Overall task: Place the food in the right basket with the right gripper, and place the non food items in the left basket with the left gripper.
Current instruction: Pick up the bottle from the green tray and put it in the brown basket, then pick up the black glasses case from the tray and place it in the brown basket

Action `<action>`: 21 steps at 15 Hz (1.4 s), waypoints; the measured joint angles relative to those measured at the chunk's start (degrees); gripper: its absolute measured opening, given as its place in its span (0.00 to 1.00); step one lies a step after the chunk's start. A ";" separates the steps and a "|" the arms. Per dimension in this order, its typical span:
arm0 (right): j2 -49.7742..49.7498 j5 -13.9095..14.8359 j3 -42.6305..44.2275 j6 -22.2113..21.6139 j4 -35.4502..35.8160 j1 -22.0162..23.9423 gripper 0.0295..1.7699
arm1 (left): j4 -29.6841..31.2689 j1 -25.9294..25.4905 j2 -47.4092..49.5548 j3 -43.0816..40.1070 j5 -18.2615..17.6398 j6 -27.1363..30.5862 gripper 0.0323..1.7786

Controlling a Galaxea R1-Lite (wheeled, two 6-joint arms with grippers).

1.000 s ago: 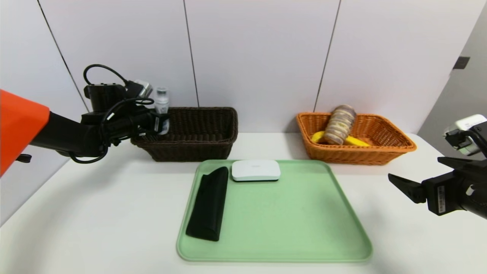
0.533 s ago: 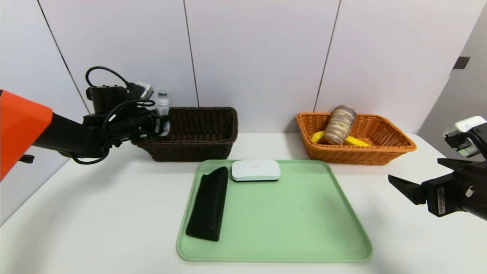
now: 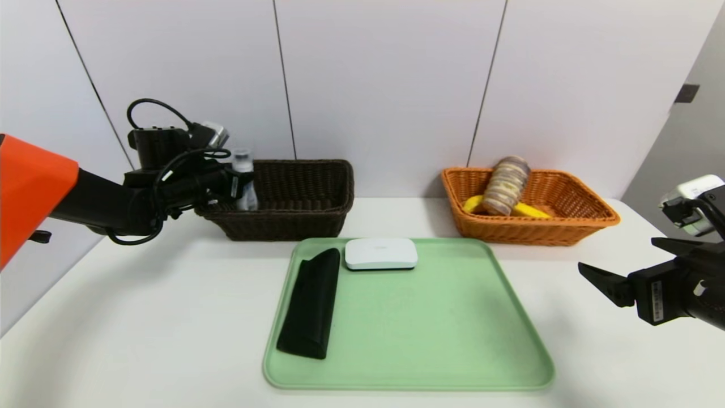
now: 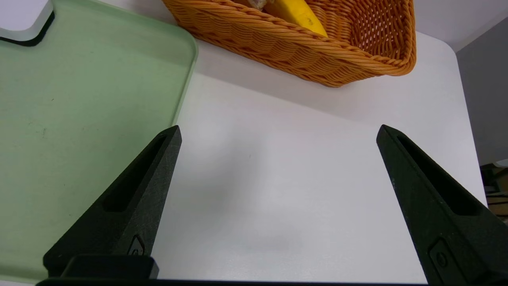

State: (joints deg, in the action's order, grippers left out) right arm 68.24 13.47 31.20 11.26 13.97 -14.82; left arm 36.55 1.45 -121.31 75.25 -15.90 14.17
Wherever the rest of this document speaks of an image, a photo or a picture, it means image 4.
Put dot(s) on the white router box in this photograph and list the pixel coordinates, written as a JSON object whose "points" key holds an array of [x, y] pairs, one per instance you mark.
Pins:
{"points": [[20, 16]]}

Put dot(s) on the striped twisted bread loaf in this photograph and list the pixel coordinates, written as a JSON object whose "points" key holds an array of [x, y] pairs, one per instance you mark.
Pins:
{"points": [[256, 3]]}

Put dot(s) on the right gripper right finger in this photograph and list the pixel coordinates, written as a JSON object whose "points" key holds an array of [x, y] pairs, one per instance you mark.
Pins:
{"points": [[448, 238]]}

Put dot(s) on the yellow banana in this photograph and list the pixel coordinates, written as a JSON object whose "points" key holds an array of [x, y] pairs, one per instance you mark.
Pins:
{"points": [[295, 14]]}

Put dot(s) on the light green plastic tray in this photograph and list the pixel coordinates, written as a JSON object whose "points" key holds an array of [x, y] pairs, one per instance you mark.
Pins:
{"points": [[79, 119]]}

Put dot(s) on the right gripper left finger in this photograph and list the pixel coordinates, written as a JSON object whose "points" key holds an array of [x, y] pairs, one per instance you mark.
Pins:
{"points": [[119, 226]]}

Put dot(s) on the orange wicker basket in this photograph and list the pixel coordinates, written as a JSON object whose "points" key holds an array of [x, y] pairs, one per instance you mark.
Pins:
{"points": [[285, 47]]}

